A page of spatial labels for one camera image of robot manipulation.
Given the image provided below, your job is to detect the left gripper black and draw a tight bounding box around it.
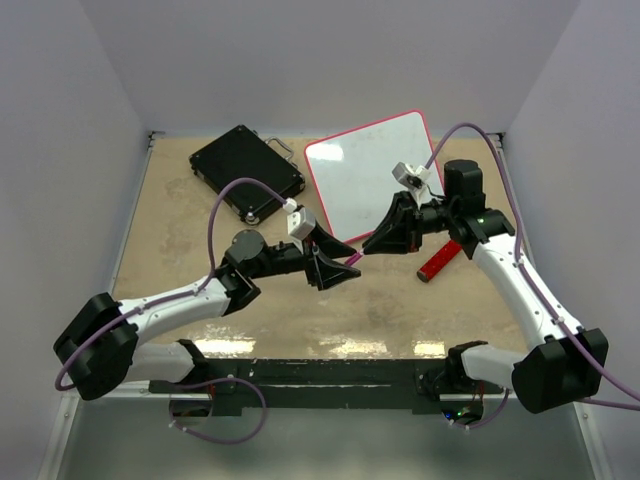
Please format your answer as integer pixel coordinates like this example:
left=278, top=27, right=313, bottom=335
left=249, top=221, right=360, bottom=290

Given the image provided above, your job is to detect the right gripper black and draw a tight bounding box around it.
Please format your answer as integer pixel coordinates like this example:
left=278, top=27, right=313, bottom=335
left=363, top=190, right=457, bottom=255

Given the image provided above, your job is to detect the purple capped whiteboard marker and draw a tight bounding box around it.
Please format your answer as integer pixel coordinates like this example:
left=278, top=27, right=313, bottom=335
left=344, top=251, right=364, bottom=266

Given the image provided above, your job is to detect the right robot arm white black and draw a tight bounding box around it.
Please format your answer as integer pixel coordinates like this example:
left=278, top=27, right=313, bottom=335
left=363, top=160, right=609, bottom=414

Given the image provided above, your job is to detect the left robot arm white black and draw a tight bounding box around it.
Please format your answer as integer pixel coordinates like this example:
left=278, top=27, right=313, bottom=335
left=53, top=226, right=360, bottom=401

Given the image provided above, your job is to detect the red cylindrical eraser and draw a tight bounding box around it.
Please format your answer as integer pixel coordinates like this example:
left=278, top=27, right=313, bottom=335
left=416, top=240, right=462, bottom=283

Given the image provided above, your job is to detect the black hard case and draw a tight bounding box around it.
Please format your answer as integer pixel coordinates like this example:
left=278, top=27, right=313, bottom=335
left=189, top=125, right=306, bottom=225

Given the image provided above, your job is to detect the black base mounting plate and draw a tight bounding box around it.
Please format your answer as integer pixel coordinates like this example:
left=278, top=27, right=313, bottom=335
left=149, top=358, right=502, bottom=416

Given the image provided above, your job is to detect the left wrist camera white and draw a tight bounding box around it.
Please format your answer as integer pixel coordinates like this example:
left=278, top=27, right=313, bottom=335
left=282, top=198, right=316, bottom=240

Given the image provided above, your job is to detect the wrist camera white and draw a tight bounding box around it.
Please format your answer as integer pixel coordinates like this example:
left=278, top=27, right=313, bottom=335
left=392, top=162, right=431, bottom=191
left=282, top=198, right=316, bottom=240

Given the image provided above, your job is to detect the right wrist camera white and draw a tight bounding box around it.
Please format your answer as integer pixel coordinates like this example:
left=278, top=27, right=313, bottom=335
left=392, top=162, right=431, bottom=191

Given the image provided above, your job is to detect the whiteboard with pink frame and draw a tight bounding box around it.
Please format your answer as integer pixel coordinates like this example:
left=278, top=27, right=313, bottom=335
left=304, top=110, right=443, bottom=243

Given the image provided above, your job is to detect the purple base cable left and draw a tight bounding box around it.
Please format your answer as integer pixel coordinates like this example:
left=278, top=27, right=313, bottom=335
left=167, top=375, right=269, bottom=444

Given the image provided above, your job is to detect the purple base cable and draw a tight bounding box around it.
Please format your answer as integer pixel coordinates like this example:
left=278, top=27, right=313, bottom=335
left=167, top=375, right=269, bottom=444
left=448, top=384, right=511, bottom=431

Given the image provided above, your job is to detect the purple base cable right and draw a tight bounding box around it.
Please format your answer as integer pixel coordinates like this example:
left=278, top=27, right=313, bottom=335
left=448, top=384, right=511, bottom=431

